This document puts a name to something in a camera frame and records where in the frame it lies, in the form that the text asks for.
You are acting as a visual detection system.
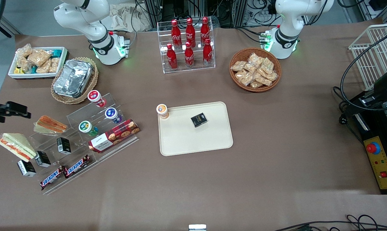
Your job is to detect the triangular sandwich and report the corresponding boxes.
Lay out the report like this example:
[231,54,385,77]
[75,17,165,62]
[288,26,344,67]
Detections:
[33,115,68,135]
[0,133,37,163]

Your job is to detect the beige plastic tray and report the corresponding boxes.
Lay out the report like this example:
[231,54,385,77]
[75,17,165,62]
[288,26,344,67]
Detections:
[157,101,234,157]

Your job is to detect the white rectangular bin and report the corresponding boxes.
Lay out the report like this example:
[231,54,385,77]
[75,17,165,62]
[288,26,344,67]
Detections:
[8,47,68,80]

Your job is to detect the small black white carton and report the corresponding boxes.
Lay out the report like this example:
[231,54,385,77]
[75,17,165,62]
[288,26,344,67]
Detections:
[17,160,37,177]
[57,137,72,155]
[35,150,51,168]

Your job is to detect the light wicker basket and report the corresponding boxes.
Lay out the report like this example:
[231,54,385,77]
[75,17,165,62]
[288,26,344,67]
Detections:
[51,57,99,105]

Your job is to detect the silver foil container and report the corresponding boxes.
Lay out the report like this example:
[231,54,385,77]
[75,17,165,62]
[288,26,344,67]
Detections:
[53,59,94,98]

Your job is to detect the snickers chocolate bar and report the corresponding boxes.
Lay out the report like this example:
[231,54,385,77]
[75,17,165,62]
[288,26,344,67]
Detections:
[40,166,67,190]
[64,155,91,178]

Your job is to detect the clear acrylic stepped display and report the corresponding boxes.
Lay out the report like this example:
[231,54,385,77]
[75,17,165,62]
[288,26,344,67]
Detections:
[7,93,140,196]

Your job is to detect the green lid yogurt cup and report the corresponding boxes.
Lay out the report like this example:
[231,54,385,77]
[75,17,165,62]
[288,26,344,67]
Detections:
[78,120,99,137]

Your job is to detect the red lid yogurt cup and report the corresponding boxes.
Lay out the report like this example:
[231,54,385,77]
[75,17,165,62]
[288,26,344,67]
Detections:
[87,90,107,108]

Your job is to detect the blue lid yogurt cup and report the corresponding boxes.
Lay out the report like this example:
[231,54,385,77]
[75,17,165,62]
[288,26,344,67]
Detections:
[104,107,123,124]

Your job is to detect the red tartan cookie box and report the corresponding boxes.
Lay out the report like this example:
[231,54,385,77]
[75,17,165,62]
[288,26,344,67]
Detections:
[88,119,140,153]

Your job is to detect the beige cloth bag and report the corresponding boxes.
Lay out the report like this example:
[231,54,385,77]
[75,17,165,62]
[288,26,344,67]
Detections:
[111,3,153,33]

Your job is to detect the orange lid yogurt cup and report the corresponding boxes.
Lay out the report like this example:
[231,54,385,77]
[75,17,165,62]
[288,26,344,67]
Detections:
[156,104,169,120]

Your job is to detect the red cola bottle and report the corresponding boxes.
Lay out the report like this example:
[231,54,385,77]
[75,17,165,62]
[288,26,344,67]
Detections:
[200,17,211,45]
[184,42,195,68]
[185,18,196,48]
[202,38,213,66]
[166,44,178,70]
[171,19,182,49]

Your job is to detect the clear acrylic bottle rack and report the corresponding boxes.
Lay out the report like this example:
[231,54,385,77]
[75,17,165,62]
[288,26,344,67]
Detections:
[157,19,216,74]

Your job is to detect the small black box gold print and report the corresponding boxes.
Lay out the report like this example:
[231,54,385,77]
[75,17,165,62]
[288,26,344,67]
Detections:
[190,113,208,128]

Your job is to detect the round brown wicker basket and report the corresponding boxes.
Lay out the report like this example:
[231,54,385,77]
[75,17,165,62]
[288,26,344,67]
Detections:
[229,47,282,93]

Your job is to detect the red emergency stop button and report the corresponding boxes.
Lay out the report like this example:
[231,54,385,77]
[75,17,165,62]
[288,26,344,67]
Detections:
[366,142,381,155]

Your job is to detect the black control box yellow panel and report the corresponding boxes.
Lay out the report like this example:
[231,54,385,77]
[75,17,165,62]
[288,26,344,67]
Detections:
[351,91,387,195]

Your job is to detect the black and white device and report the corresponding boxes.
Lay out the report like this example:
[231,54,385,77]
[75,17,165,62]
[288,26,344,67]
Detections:
[372,59,387,111]

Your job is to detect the aluminium frame rack with cables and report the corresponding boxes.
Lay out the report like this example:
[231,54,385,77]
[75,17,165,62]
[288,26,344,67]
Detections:
[134,0,279,29]

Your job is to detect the thick black cable loop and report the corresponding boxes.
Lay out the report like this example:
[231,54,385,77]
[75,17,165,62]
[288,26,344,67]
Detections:
[333,29,387,125]

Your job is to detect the black floor cables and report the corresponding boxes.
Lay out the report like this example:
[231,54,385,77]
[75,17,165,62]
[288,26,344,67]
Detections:
[274,214,387,231]

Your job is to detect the white wire basket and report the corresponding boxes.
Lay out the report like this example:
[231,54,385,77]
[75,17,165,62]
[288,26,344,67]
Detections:
[348,23,387,91]

